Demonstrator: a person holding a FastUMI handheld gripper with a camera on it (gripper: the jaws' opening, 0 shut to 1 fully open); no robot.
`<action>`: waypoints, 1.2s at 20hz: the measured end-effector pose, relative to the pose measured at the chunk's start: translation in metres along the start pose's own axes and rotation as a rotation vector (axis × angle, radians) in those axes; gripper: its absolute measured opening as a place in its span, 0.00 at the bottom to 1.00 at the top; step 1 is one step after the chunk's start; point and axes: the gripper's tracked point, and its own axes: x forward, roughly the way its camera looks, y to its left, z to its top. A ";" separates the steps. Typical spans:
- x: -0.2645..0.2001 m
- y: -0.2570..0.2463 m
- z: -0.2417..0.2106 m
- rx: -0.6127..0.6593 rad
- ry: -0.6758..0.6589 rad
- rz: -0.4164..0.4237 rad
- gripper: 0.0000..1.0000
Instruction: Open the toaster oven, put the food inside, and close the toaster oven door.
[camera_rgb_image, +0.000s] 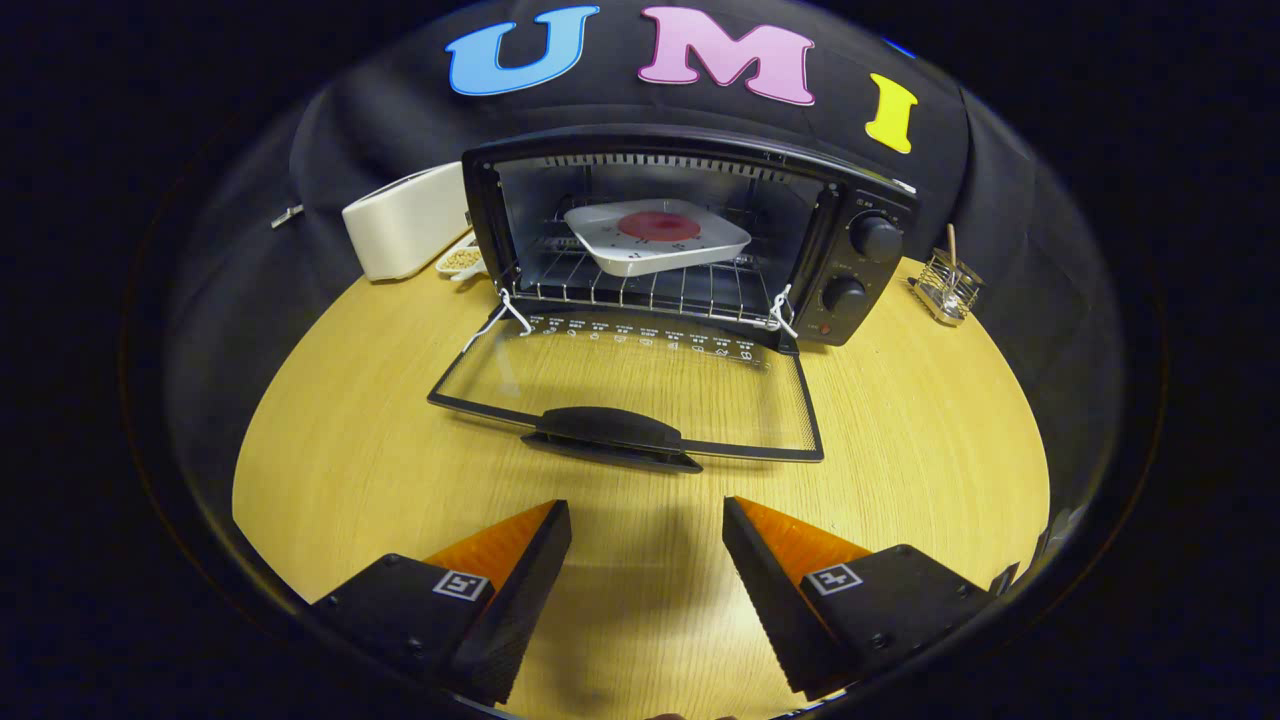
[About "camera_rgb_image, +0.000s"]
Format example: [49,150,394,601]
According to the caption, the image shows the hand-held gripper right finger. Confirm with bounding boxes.
[722,495,1001,701]

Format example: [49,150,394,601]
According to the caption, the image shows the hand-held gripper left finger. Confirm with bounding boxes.
[310,500,573,706]

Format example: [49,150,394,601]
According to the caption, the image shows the black toaster oven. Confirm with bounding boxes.
[427,124,919,474]

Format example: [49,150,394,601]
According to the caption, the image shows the white square plate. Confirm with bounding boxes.
[564,198,753,278]

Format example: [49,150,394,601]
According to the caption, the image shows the pink round food slice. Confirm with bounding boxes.
[617,211,702,243]

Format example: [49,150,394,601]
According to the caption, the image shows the white bread toaster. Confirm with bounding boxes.
[342,161,471,282]

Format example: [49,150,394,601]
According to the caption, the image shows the small dish of nuts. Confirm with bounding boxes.
[436,232,488,282]

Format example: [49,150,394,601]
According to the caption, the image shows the black backdrop cloth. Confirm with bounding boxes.
[165,0,1126,541]

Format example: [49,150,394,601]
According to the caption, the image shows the oven wire rack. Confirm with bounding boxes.
[520,235,786,326]

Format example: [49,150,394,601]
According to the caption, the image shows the metal wire holder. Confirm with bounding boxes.
[908,248,985,327]

